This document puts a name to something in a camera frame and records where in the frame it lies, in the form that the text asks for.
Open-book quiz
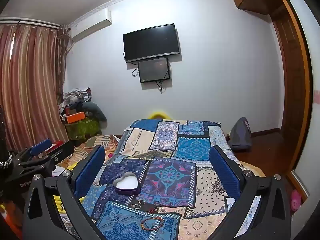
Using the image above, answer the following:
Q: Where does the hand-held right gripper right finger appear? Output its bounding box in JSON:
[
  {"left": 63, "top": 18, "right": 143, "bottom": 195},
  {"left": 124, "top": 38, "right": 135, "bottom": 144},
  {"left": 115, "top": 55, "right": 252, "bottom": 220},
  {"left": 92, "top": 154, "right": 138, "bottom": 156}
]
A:
[{"left": 209, "top": 145, "right": 292, "bottom": 240}]

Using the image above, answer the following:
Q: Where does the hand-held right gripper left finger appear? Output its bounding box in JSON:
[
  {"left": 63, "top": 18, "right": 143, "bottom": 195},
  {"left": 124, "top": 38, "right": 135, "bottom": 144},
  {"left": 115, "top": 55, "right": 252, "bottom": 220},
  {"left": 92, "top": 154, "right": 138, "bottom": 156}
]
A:
[{"left": 22, "top": 144, "right": 112, "bottom": 240}]

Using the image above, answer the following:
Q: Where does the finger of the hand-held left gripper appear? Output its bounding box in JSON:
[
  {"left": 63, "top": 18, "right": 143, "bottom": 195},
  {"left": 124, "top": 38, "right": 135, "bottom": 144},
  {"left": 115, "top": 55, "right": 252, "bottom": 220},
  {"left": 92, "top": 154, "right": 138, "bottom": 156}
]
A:
[
  {"left": 14, "top": 139, "right": 53, "bottom": 165},
  {"left": 17, "top": 141, "right": 75, "bottom": 178}
]

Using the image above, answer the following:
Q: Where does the purple heart-shaped tin box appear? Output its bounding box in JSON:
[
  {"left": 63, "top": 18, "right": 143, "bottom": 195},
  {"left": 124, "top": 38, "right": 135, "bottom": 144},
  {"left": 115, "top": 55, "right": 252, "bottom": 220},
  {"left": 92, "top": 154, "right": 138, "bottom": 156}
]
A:
[{"left": 112, "top": 172, "right": 141, "bottom": 195}]

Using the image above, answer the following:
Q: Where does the red bead bracelet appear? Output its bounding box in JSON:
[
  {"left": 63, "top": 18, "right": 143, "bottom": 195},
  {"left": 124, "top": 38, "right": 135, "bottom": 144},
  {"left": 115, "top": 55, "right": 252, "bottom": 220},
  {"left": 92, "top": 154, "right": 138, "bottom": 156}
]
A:
[{"left": 140, "top": 217, "right": 165, "bottom": 231}]

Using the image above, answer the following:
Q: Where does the striped orange blanket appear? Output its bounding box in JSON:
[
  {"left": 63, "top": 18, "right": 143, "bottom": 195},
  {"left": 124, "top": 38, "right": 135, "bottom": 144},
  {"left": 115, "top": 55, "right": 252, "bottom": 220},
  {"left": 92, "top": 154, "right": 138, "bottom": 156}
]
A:
[{"left": 54, "top": 134, "right": 122, "bottom": 175}]

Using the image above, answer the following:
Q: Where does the green patterned cloth cover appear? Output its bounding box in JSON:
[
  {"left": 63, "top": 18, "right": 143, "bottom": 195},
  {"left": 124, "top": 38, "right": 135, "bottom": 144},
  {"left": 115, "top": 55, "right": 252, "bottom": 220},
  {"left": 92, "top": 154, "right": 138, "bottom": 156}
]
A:
[{"left": 64, "top": 119, "right": 100, "bottom": 140}]

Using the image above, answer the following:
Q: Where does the orange box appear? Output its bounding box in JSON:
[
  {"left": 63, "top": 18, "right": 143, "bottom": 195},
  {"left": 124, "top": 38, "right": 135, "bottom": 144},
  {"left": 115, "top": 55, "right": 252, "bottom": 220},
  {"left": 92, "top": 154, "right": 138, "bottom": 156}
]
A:
[{"left": 65, "top": 112, "right": 85, "bottom": 124}]

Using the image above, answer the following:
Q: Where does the grey backpack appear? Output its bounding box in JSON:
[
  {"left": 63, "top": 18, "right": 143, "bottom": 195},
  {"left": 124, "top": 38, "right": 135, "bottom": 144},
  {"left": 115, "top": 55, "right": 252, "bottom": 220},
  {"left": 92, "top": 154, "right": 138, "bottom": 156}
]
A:
[{"left": 227, "top": 117, "right": 252, "bottom": 151}]

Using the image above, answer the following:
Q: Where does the yellow cartoon blanket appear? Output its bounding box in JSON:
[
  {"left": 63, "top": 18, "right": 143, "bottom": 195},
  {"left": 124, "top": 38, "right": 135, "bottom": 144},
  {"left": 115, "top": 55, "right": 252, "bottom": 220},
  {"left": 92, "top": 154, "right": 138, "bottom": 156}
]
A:
[{"left": 52, "top": 195, "right": 83, "bottom": 238}]

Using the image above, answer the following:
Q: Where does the blue patchwork blanket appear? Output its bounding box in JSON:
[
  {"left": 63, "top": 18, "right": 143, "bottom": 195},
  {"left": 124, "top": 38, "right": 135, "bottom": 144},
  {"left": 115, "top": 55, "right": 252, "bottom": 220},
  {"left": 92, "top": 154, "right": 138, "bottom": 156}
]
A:
[{"left": 91, "top": 119, "right": 263, "bottom": 240}]

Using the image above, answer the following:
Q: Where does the grey cloth bundle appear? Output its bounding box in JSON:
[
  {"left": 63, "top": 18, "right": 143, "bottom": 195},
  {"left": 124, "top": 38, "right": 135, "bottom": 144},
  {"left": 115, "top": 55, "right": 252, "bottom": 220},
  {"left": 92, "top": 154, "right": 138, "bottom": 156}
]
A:
[{"left": 81, "top": 102, "right": 108, "bottom": 128}]

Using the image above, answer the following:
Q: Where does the pile of papers and clothes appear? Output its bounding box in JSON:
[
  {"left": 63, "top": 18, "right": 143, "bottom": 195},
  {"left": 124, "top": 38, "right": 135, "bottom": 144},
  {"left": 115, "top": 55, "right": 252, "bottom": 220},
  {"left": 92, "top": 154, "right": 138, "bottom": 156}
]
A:
[{"left": 59, "top": 87, "right": 92, "bottom": 117}]

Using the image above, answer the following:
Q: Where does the striped brown curtain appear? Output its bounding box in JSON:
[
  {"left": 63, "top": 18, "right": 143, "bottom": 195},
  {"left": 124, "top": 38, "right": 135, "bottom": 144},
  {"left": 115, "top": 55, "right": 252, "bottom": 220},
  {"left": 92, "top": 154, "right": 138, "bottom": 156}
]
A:
[{"left": 0, "top": 24, "right": 69, "bottom": 153}]

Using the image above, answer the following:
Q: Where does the pink slipper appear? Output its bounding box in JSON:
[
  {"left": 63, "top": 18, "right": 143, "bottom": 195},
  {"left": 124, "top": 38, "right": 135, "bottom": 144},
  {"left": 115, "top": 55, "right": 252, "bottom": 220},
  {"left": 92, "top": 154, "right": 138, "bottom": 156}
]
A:
[{"left": 291, "top": 189, "right": 302, "bottom": 211}]

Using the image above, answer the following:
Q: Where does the yellow plastic object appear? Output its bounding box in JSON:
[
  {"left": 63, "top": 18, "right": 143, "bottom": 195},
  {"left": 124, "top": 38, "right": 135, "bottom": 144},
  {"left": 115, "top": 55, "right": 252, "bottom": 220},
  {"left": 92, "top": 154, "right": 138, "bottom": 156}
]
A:
[{"left": 149, "top": 112, "right": 170, "bottom": 120}]

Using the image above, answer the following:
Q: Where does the brown wooden door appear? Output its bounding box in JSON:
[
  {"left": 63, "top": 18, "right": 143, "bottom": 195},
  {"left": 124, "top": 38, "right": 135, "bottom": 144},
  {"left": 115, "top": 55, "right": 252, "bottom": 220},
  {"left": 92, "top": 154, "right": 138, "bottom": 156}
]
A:
[{"left": 271, "top": 10, "right": 304, "bottom": 155}]

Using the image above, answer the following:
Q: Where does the white bead wrist bracelet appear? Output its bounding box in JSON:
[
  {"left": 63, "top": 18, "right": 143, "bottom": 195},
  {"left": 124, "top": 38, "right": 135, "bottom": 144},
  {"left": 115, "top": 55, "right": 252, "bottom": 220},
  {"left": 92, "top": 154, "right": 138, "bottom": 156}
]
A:
[{"left": 0, "top": 152, "right": 13, "bottom": 168}]

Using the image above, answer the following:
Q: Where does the black hanging cable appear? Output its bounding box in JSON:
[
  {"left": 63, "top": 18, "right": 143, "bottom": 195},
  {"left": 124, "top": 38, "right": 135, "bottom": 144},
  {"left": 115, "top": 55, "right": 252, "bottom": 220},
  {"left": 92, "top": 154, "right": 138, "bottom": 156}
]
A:
[{"left": 155, "top": 80, "right": 167, "bottom": 94}]

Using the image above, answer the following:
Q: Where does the small black wall monitor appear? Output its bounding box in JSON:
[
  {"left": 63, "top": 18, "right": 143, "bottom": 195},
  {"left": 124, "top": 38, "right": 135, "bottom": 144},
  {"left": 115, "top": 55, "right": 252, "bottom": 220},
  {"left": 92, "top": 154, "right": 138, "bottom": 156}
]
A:
[{"left": 138, "top": 57, "right": 171, "bottom": 83}]

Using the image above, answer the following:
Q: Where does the white curtain rail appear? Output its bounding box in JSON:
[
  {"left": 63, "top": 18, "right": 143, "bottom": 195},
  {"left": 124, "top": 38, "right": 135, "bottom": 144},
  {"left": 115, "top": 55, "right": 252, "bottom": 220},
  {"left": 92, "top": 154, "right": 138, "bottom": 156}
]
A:
[{"left": 0, "top": 17, "right": 60, "bottom": 28}]

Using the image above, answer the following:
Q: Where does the white wall air conditioner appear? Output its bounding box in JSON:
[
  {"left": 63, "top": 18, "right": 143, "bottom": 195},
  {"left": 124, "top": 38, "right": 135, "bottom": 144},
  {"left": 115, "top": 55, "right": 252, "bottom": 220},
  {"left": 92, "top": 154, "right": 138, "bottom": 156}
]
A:
[{"left": 69, "top": 9, "right": 112, "bottom": 43}]

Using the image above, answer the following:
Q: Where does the large black wall television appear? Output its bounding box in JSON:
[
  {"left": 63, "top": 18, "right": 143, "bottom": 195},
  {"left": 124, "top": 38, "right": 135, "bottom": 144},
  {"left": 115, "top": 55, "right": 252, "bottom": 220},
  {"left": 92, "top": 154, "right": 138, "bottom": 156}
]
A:
[{"left": 123, "top": 23, "right": 181, "bottom": 63}]

